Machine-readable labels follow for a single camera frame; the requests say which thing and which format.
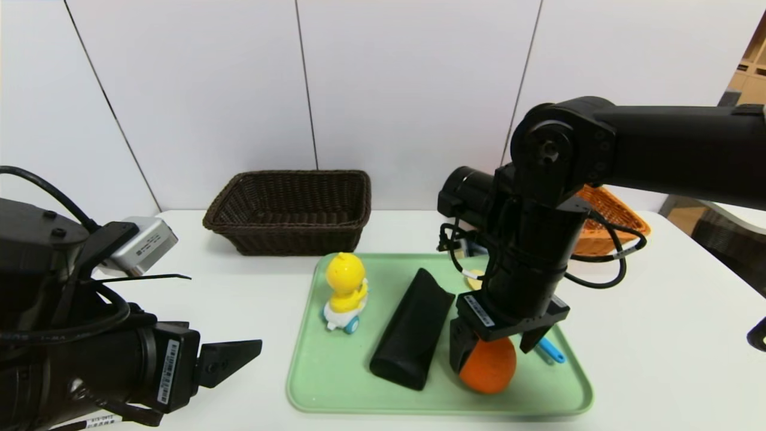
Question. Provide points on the yellow duck toy car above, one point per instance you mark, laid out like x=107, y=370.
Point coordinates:
x=345, y=275

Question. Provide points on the white side table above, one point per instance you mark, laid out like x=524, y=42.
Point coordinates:
x=742, y=218

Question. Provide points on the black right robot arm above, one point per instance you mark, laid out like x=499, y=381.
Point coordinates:
x=658, y=149

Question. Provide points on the dark brown wicker basket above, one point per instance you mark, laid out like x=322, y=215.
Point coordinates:
x=299, y=239

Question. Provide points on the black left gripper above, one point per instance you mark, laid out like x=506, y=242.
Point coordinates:
x=175, y=370

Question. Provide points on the light wooden cabinet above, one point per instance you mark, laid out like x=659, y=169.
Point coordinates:
x=751, y=78

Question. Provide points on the black glasses case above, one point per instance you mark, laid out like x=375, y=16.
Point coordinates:
x=410, y=335

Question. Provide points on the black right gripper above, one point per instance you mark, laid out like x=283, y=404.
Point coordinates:
x=492, y=318

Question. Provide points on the light green plastic tray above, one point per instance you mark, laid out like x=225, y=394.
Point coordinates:
x=335, y=371

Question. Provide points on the orange wicker basket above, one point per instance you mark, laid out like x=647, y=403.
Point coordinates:
x=592, y=239

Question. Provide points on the orange fruit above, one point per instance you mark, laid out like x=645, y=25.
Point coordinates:
x=491, y=371

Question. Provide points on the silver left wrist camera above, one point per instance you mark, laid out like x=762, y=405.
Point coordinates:
x=143, y=245

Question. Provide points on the dark grey woven bin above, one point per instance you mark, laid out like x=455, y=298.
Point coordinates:
x=736, y=251

